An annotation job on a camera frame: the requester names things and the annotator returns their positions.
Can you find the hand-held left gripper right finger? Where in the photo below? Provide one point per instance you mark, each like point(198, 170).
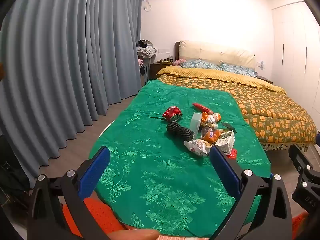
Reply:
point(223, 172)

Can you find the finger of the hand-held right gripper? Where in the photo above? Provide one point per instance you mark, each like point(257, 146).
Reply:
point(301, 158)

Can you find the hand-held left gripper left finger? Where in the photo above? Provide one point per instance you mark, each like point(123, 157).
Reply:
point(95, 171)

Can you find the small red wrapper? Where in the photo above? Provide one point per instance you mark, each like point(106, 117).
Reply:
point(232, 153)

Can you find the white and green carton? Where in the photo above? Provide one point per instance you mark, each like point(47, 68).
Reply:
point(225, 142)

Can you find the white printed wrapper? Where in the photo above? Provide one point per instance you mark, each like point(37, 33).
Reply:
point(196, 147)

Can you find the orange wrappers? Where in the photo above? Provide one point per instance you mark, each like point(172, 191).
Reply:
point(211, 135)

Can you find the dark green wrapper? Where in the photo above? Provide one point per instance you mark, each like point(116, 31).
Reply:
point(228, 126)

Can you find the clear plastic box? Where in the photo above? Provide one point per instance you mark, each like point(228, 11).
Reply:
point(195, 122)

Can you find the black studded rubber toy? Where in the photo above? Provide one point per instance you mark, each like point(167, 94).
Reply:
point(180, 131)

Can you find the red snack wrapper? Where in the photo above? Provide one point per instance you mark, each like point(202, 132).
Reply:
point(202, 108)

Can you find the crushed red can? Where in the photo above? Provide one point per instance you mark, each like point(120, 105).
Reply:
point(172, 113)

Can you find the person's left hand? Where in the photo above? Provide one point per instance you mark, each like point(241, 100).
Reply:
point(140, 235)

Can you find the floral bed skirt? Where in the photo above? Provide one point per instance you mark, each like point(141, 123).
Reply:
point(287, 147)

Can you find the pale pink undercloth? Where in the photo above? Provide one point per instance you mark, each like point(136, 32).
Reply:
point(103, 130)

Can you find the orange knit clothing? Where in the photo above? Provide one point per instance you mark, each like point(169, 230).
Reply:
point(100, 215)

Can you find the green patterned tablecloth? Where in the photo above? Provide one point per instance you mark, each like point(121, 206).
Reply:
point(150, 155)

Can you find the bed with orange-flower quilt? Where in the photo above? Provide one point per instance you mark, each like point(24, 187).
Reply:
point(270, 105)

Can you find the dark bag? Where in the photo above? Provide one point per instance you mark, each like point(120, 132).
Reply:
point(12, 170)

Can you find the wooden nightstand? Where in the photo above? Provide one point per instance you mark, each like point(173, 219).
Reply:
point(265, 79)
point(157, 70)

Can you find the teal floral pillow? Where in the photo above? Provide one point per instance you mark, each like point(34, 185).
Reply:
point(237, 70)
point(200, 64)

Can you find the white wardrobe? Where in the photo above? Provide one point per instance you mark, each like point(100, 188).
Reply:
point(292, 55)

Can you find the grey-blue curtain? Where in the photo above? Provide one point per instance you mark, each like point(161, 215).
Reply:
point(62, 67)

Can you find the pink cloth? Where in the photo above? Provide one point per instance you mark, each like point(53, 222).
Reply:
point(179, 62)

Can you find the cream padded headboard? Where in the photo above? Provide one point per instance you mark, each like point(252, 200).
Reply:
point(215, 52)

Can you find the group of small bottles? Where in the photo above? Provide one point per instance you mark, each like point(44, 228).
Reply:
point(167, 60)

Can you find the pile of clothes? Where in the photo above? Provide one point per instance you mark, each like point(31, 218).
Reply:
point(146, 48)

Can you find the white wall bracket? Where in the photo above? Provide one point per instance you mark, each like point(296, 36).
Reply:
point(260, 64)

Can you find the white wall outlet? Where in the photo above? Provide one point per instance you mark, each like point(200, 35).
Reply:
point(162, 50)

